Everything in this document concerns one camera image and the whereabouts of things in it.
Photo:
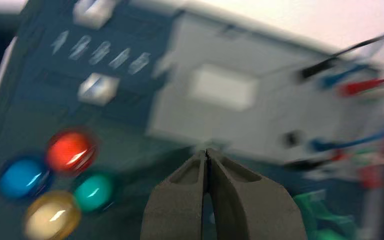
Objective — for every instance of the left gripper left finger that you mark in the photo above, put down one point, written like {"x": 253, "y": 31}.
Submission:
{"x": 175, "y": 208}

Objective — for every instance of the teal round push button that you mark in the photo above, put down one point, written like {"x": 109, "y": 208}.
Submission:
{"x": 94, "y": 192}

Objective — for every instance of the yellow round push button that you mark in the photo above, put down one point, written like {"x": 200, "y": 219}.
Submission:
{"x": 52, "y": 215}

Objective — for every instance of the blue and grey control box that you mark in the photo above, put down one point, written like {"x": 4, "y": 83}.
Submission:
{"x": 129, "y": 126}

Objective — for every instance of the white slider cap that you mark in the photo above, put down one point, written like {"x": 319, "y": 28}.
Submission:
{"x": 97, "y": 88}
{"x": 94, "y": 11}

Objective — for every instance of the green rotary knob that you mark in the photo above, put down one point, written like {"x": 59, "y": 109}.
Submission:
{"x": 324, "y": 215}

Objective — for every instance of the blue round push button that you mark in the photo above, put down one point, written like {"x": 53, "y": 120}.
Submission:
{"x": 23, "y": 179}

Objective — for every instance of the red round push button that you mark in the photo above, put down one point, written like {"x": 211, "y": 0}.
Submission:
{"x": 71, "y": 152}

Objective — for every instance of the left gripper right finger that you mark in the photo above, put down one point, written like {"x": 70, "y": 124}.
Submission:
{"x": 251, "y": 208}

